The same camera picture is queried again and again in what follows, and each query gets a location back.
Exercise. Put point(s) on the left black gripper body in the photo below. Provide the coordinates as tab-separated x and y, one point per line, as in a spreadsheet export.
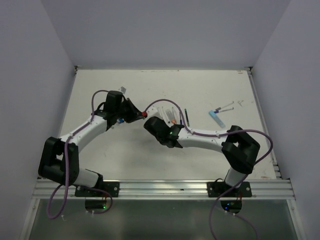
118	111

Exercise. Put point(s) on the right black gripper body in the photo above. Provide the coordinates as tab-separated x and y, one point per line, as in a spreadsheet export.
160	139

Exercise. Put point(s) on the dark blue ballpoint pen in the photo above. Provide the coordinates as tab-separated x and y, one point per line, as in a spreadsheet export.
181	117

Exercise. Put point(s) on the dark blue capped marker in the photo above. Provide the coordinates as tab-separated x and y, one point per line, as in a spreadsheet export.
175	114

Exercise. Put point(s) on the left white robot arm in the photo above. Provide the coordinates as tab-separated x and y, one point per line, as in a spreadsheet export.
60	156

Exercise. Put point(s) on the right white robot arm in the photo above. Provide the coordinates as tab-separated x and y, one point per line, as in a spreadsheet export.
237	146

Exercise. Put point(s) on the black pen near left arm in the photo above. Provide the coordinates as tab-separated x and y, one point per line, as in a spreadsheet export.
187	117

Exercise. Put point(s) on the thick light blue marker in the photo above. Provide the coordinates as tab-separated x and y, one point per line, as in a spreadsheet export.
215	117

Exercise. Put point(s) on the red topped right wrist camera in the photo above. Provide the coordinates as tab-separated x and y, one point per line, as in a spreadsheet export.
150	113

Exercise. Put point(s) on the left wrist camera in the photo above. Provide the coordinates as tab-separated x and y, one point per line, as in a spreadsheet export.
122	90

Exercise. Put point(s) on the aluminium mounting rail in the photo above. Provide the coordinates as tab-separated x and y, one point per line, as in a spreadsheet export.
268	189

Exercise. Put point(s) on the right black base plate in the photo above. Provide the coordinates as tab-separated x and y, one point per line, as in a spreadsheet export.
217	188

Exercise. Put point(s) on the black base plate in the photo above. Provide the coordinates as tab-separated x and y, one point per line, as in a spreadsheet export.
103	189
217	188

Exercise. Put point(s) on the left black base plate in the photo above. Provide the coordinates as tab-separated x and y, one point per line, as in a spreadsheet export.
103	189

